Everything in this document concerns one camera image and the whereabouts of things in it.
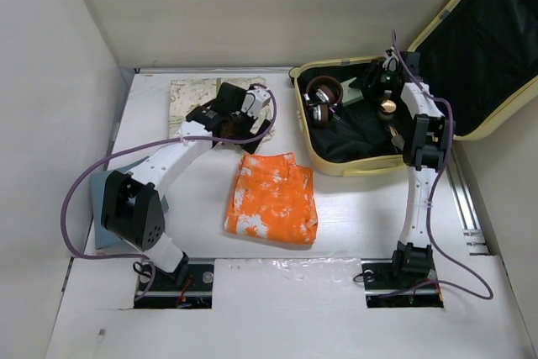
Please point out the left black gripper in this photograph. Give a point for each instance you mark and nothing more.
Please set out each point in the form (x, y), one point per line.
(250, 122)

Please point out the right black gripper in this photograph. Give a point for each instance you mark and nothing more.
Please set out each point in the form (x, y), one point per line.
(374, 67)

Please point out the gold round jar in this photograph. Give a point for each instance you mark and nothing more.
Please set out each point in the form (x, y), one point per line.
(387, 109)

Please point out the green small box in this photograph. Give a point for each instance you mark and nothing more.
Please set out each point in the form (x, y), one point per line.
(351, 92)

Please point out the brown silver headphones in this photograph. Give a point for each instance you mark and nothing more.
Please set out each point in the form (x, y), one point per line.
(322, 95)

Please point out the cream green printed jacket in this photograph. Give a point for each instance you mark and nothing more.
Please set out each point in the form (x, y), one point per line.
(189, 98)

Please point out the orange white shorts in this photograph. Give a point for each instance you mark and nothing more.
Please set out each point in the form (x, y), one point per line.
(272, 198)

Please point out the small clear perfume bottle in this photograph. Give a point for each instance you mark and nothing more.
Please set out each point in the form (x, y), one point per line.
(397, 139)

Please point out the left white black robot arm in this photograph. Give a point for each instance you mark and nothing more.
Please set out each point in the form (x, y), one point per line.
(171, 161)

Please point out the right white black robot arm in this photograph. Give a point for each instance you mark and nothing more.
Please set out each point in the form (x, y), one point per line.
(425, 154)

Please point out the yellow open suitcase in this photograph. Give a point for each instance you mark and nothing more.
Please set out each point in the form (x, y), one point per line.
(477, 59)

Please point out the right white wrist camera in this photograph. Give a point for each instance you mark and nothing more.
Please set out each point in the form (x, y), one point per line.
(391, 61)

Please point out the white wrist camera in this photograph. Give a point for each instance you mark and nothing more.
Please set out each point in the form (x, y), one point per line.
(255, 100)
(391, 61)

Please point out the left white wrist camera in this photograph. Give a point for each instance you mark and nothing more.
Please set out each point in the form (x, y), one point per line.
(255, 100)

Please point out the aluminium rail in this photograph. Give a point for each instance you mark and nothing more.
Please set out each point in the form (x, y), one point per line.
(471, 227)

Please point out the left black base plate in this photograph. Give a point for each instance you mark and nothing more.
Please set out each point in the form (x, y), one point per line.
(194, 293)

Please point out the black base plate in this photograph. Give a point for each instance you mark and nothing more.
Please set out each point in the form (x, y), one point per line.
(384, 291)
(194, 293)

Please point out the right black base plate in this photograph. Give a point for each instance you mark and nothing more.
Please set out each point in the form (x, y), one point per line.
(384, 291)

